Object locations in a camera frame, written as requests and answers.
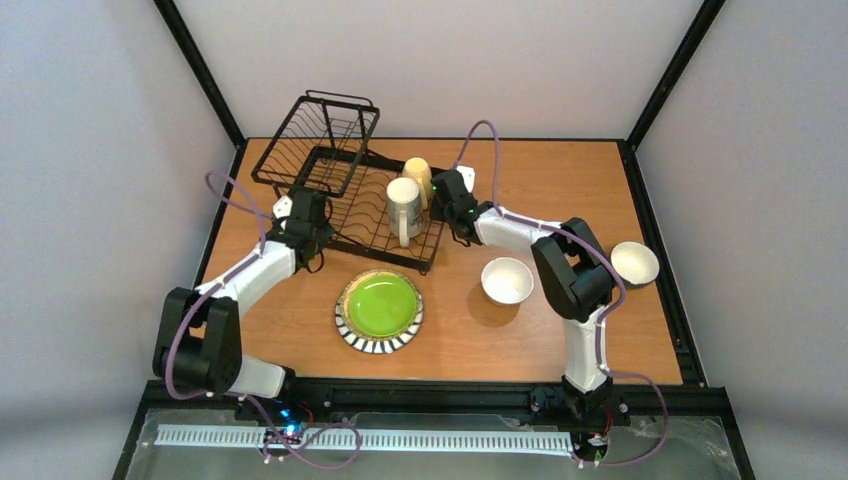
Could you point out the tall patterned ceramic cup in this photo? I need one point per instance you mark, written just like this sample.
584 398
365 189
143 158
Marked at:
405 208

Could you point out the yellow ceramic mug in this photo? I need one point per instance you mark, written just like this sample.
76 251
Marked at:
418 169

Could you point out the black wire dish rack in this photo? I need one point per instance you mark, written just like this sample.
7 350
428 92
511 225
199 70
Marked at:
323 145

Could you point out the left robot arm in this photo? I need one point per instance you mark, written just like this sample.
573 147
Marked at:
198 350

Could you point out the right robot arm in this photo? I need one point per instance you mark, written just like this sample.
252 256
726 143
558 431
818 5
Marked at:
575 278

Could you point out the green plate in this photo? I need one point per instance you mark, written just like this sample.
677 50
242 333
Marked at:
380 303

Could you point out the striped plate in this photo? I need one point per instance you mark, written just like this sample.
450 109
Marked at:
377 346

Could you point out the white bowl at right edge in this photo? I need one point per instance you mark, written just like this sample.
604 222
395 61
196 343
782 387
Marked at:
636 264

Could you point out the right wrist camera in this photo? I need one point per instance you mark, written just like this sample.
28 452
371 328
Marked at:
468 175

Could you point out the black enclosure frame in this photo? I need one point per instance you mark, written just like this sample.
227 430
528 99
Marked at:
693 398

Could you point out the white cable duct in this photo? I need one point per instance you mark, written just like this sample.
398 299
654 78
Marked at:
520 442

